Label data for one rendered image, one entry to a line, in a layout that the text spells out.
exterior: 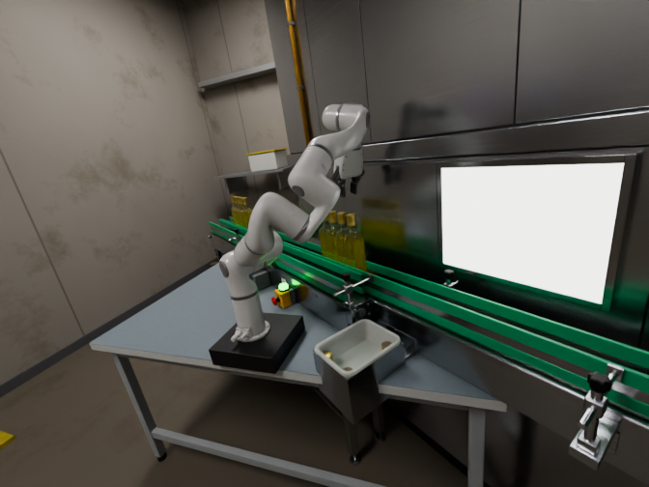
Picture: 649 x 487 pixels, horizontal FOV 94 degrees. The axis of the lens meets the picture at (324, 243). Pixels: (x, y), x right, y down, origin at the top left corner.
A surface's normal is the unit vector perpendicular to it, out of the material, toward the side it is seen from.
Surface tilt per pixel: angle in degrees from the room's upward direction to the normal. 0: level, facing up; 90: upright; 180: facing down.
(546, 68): 90
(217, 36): 90
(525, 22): 90
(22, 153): 90
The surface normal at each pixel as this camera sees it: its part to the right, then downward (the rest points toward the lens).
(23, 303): 0.94, -0.03
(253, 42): -0.33, 0.33
